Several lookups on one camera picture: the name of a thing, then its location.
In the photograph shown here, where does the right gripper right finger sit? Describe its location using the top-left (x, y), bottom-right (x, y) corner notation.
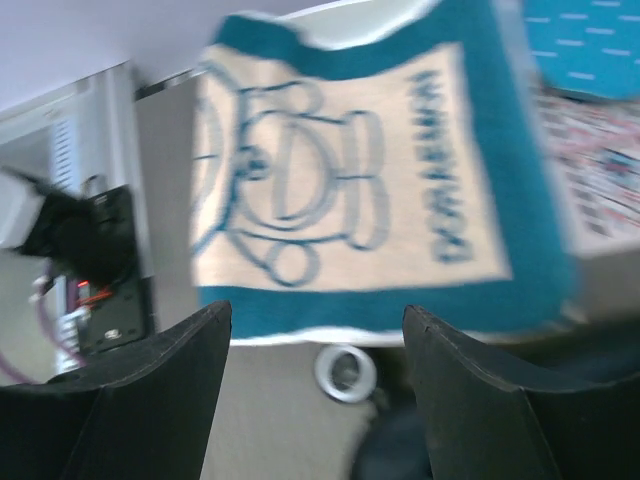
top-left (403, 306), bottom-right (639, 479)

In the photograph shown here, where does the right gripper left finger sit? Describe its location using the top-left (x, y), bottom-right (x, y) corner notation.
top-left (1, 301), bottom-right (232, 480)

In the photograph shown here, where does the yellow Pikachu hard suitcase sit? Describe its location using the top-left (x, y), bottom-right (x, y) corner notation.
top-left (313, 344), bottom-right (433, 479)

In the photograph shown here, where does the teal Doraemon towel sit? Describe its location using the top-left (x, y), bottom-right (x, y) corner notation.
top-left (190, 1), bottom-right (576, 345)

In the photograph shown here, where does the white square tray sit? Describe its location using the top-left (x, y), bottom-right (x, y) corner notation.
top-left (279, 0), bottom-right (441, 51)

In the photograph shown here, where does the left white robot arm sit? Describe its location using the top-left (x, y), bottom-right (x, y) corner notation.
top-left (1, 166), bottom-right (139, 287)

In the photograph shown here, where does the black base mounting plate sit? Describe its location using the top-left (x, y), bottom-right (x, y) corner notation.
top-left (55, 186), bottom-right (151, 357)

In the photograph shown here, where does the patterned white placemat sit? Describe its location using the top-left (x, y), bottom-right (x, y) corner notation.
top-left (535, 89), bottom-right (639, 257)

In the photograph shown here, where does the blue polka dot plate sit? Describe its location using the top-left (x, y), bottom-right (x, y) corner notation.
top-left (522, 0), bottom-right (639, 100)

